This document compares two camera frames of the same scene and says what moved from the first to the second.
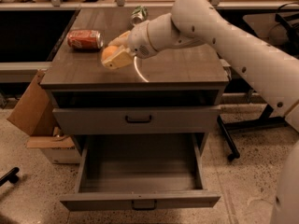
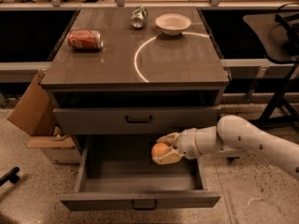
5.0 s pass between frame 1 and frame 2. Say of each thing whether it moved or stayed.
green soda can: stayed
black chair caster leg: stayed
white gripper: moved
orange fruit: moved
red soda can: stayed
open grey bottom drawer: stayed
